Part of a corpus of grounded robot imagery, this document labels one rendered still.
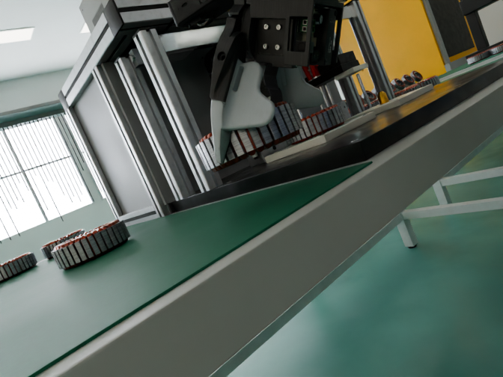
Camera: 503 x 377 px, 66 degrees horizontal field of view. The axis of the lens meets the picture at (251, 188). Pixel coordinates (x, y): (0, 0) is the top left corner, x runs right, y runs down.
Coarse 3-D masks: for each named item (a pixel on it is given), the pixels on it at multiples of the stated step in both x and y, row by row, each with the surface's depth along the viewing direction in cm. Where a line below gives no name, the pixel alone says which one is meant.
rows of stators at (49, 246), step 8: (80, 232) 98; (56, 240) 95; (64, 240) 95; (40, 248) 95; (48, 248) 94; (24, 256) 90; (32, 256) 92; (48, 256) 95; (0, 264) 94; (8, 264) 87; (16, 264) 88; (24, 264) 89; (32, 264) 91; (0, 272) 86; (8, 272) 87; (16, 272) 87; (0, 280) 86
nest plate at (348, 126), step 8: (352, 120) 67; (360, 120) 66; (368, 120) 67; (336, 128) 64; (344, 128) 63; (352, 128) 64; (320, 136) 60; (328, 136) 60; (336, 136) 61; (296, 144) 66; (304, 144) 63; (312, 144) 62; (280, 152) 68; (288, 152) 66; (296, 152) 65; (272, 160) 70
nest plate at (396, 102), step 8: (424, 88) 81; (432, 88) 83; (400, 96) 81; (408, 96) 76; (416, 96) 78; (384, 104) 79; (392, 104) 75; (400, 104) 74; (368, 112) 80; (376, 112) 79
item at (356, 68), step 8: (344, 56) 86; (352, 56) 88; (336, 64) 86; (344, 64) 86; (352, 64) 87; (320, 72) 90; (328, 72) 88; (336, 72) 86; (344, 72) 85; (352, 72) 84; (312, 80) 92; (320, 80) 90; (328, 80) 90; (336, 80) 88; (320, 88) 95; (328, 88) 96; (328, 96) 97; (328, 104) 95
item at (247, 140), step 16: (288, 112) 37; (256, 128) 36; (272, 128) 36; (288, 128) 37; (208, 144) 37; (240, 144) 36; (256, 144) 35; (272, 144) 37; (208, 160) 38; (240, 160) 37
